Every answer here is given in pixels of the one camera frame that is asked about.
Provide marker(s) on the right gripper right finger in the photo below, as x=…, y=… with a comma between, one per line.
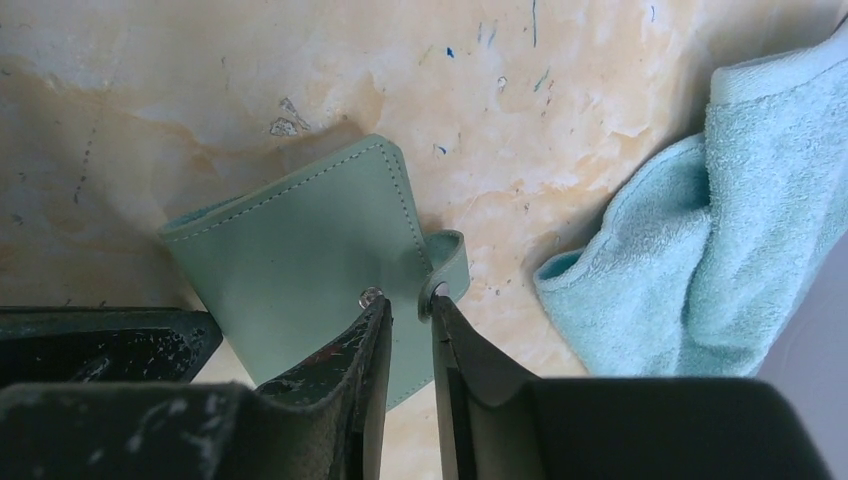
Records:
x=497, y=420

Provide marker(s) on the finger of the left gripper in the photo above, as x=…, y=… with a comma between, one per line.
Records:
x=87, y=344

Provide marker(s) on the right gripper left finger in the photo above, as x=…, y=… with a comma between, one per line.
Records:
x=321, y=419

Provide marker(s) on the light blue towel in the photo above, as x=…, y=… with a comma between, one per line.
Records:
x=707, y=251

